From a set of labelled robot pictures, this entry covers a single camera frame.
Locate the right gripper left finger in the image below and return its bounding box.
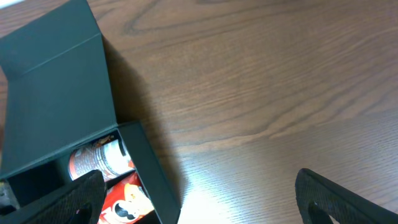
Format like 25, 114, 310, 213
1, 170, 106, 224

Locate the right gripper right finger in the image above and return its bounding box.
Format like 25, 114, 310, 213
295, 168, 397, 224

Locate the red Pringles can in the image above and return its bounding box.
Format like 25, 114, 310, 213
98, 172, 154, 224

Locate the silver Pringles can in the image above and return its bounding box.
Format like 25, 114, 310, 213
68, 134, 135, 182

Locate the black open gift box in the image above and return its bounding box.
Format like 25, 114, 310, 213
1, 1, 181, 223

